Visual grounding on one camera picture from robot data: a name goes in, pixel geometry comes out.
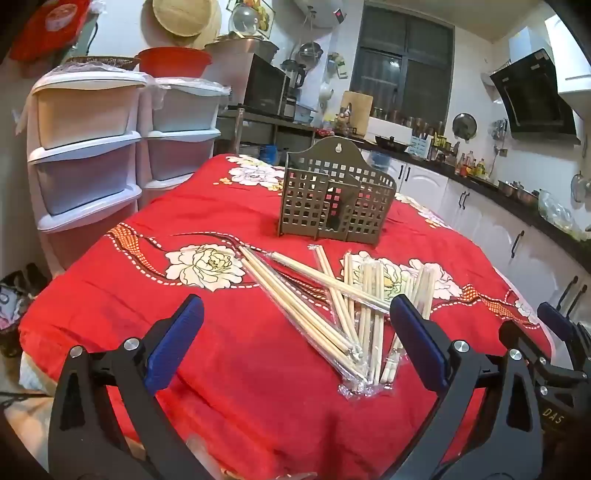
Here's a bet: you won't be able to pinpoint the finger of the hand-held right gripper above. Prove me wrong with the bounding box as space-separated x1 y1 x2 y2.
538 302 587 352
499 320 555 374

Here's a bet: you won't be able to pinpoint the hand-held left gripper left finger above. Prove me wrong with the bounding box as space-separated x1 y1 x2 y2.
48 294 218 480

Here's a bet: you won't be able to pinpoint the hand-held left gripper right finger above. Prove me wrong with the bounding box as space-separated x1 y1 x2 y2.
390 294 542 480

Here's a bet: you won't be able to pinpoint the bunch of chopsticks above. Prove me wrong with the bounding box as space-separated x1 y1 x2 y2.
238 244 437 398

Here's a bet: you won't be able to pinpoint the grey plastic utensil basket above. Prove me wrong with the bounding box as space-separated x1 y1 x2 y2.
278 137 398 245

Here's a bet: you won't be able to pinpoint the red floral blanket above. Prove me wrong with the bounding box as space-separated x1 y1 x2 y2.
18 154 557 480

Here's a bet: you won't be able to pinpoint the clear glass bowl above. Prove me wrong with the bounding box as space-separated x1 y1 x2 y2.
538 189 578 232

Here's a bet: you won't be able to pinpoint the metal pots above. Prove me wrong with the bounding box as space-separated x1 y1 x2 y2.
498 180 539 204

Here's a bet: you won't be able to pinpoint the white kitchen cabinets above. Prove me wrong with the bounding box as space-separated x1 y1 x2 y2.
360 148 591 324

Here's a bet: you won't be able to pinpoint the shoes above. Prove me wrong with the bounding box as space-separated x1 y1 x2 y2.
0 263 47 356

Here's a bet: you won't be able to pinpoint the row of condiment bottles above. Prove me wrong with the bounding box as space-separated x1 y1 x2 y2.
455 150 490 178

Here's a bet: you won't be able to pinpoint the blue knife block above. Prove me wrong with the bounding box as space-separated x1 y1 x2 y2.
412 129 435 160

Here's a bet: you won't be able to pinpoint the black wok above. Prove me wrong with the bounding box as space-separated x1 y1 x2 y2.
375 135 416 153

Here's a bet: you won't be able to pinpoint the metal pot lid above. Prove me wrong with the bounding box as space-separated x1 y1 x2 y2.
452 113 477 139

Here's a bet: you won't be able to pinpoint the black range hood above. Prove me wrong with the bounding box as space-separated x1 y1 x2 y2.
489 48 580 139

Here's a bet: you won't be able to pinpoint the white plastic drawer tower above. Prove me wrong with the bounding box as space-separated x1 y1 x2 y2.
141 76 232 208
27 69 145 278

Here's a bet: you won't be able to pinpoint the wooden cutting board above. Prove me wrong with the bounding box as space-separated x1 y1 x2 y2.
341 91 374 137

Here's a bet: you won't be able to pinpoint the metal kitchen shelf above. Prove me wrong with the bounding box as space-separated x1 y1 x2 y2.
216 108 324 164

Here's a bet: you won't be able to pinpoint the microwave oven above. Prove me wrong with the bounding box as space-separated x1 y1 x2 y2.
242 53 289 116

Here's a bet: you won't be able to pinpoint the dark window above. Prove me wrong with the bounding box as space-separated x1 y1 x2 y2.
349 4 455 134

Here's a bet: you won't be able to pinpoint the red plastic basin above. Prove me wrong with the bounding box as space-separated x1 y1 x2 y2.
136 46 213 77

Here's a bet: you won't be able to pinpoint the blender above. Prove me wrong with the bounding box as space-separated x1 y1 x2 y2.
281 59 306 93

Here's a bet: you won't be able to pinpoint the metal baking pan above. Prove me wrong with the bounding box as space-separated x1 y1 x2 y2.
203 37 280 63

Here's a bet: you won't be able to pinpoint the hanging metal strainer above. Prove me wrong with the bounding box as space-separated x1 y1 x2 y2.
298 41 324 63

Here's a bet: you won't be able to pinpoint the round bamboo tray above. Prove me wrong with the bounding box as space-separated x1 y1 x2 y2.
185 0 222 49
152 0 211 35

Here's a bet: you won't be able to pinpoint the glass pot lid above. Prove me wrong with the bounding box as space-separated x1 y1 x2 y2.
231 4 259 40

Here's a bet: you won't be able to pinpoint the red plastic bag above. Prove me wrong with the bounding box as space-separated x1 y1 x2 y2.
9 0 93 61

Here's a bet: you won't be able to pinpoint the food wall picture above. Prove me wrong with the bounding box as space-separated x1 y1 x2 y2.
228 0 275 40

